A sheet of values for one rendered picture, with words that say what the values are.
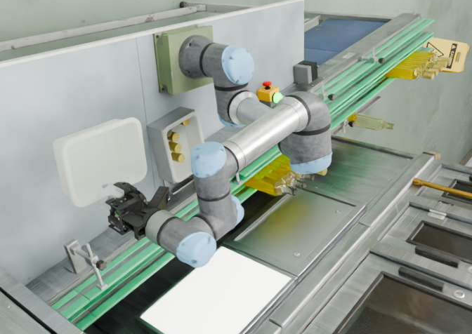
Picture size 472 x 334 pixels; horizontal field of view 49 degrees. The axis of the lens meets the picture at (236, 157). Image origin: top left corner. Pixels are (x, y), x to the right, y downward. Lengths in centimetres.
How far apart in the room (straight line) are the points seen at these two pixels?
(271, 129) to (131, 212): 37
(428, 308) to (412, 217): 45
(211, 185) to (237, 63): 65
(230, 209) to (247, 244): 78
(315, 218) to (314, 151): 65
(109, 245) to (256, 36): 104
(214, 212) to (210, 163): 12
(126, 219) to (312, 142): 52
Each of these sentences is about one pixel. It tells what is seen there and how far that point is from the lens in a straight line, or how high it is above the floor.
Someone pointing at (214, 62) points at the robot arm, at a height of 98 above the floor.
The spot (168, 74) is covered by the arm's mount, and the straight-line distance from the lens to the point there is 178.
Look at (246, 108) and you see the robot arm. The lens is 163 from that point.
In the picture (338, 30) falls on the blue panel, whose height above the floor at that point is 52.
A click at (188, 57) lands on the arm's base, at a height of 87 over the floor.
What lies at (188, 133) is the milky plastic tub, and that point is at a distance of 193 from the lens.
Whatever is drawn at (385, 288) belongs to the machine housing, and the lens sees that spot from 179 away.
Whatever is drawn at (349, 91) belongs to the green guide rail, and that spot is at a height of 94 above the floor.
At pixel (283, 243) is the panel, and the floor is 118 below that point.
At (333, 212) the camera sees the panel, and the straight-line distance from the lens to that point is 202.
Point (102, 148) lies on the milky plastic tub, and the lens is 135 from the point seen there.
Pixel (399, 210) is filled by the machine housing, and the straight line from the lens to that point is 207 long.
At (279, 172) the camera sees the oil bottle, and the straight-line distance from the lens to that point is 200.
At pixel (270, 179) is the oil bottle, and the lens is 196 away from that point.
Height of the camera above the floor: 212
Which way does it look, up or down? 38 degrees down
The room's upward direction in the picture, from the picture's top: 107 degrees clockwise
